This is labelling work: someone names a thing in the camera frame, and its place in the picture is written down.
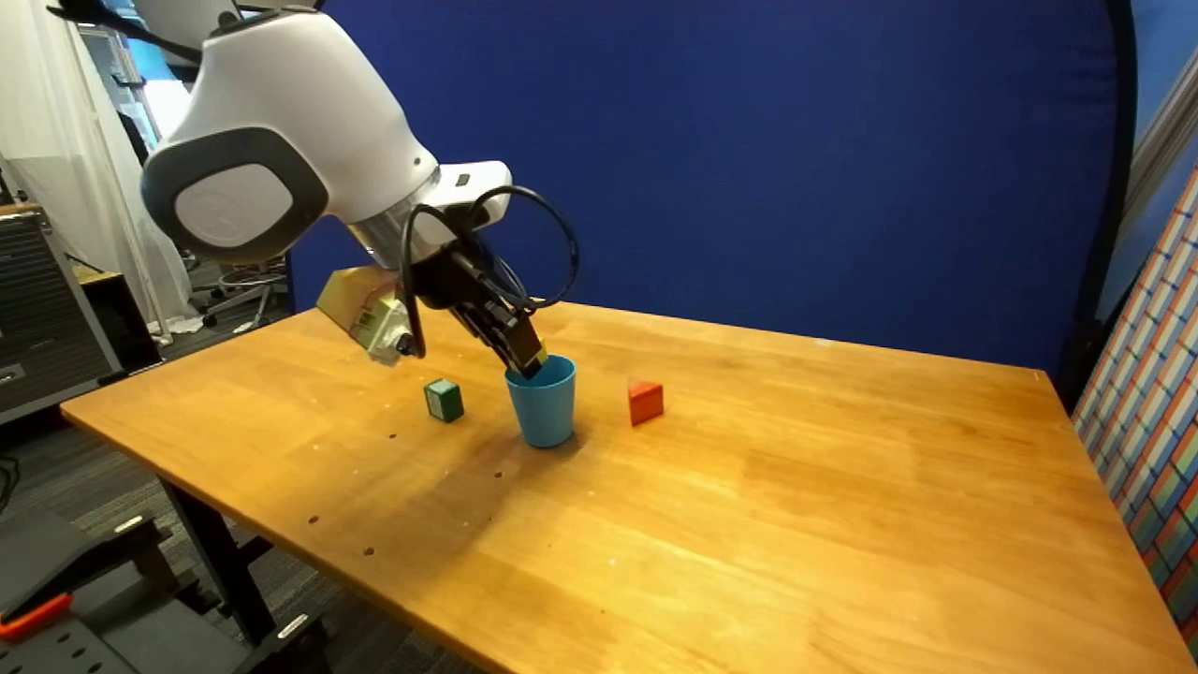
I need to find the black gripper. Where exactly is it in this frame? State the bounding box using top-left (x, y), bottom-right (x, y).
top-left (408, 235), bottom-right (552, 381)

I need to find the blue plastic cup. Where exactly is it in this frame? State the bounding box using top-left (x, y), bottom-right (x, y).
top-left (503, 353), bottom-right (579, 453)

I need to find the black floor equipment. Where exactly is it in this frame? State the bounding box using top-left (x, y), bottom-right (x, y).
top-left (0, 505), bottom-right (331, 674)

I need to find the green wooden block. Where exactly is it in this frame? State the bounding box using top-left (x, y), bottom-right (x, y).
top-left (422, 378), bottom-right (469, 428)

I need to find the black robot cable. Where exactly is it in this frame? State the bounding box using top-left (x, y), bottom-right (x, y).
top-left (396, 183), bottom-right (584, 363)

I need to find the multicolour checkered panel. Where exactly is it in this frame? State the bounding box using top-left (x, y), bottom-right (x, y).
top-left (1070, 163), bottom-right (1198, 650)

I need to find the blue fabric backdrop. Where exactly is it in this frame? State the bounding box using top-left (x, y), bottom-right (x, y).
top-left (282, 0), bottom-right (1143, 404)

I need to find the black table leg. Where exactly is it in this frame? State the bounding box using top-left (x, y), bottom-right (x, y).
top-left (157, 474), bottom-right (282, 648)

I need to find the beige wrist camera box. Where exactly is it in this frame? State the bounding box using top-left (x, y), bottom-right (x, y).
top-left (316, 263), bottom-right (422, 371)

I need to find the red handled tool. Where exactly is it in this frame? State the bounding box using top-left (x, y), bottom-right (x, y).
top-left (0, 593), bottom-right (75, 648)

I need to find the black equipment case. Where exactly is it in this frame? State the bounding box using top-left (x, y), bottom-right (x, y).
top-left (0, 203), bottom-right (129, 428)

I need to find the red wooden block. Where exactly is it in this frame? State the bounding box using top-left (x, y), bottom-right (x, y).
top-left (627, 378), bottom-right (671, 429)

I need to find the white curtain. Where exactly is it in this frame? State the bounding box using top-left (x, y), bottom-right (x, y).
top-left (0, 0), bottom-right (205, 341)

